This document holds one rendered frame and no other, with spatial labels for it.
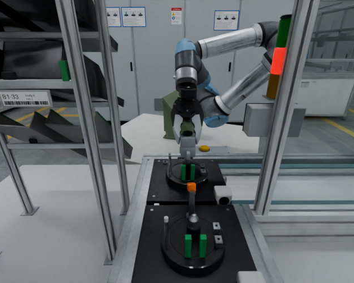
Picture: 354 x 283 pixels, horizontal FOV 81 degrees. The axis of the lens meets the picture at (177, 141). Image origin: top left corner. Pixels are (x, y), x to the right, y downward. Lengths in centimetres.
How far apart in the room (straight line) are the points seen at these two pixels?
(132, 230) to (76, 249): 19
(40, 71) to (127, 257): 41
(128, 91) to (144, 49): 74
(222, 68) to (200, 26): 72
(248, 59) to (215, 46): 280
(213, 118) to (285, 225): 59
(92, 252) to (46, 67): 47
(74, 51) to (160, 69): 326
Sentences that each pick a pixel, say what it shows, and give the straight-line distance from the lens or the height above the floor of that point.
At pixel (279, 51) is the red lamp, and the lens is 49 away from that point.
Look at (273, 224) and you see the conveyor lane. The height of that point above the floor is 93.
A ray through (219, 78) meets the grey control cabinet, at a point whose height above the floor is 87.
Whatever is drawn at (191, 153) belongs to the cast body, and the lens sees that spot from 61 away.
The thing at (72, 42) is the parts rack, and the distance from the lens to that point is 39.
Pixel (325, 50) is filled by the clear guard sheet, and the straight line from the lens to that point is 51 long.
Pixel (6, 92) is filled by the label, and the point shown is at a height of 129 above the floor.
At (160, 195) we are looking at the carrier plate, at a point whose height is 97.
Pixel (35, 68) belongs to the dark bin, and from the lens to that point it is 49.
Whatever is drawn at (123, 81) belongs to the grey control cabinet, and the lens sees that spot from 376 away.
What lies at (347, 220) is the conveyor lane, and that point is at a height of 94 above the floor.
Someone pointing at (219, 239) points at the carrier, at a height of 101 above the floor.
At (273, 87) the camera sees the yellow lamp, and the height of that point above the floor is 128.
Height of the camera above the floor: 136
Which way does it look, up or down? 25 degrees down
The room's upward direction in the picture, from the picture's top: straight up
